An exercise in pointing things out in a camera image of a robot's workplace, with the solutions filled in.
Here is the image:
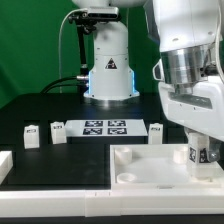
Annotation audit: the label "white square tabletop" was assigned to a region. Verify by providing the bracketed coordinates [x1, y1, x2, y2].
[110, 144, 224, 190]

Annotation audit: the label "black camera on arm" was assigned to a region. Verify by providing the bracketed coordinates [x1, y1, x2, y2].
[68, 6, 120, 23]

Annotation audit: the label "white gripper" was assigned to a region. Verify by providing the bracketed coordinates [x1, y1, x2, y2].
[153, 61, 224, 162]

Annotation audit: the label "black cables at base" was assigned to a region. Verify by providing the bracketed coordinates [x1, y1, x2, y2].
[39, 74, 90, 95]

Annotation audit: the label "white cable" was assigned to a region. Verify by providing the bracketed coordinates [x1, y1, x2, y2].
[58, 8, 84, 94]

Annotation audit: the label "white fiducial marker sheet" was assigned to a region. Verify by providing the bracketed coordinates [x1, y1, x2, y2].
[65, 119, 147, 137]

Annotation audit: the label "white U-shaped fence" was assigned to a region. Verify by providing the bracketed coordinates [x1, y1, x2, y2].
[0, 147, 224, 219]

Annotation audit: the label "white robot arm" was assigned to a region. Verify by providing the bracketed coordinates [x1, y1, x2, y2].
[72, 0, 224, 162]

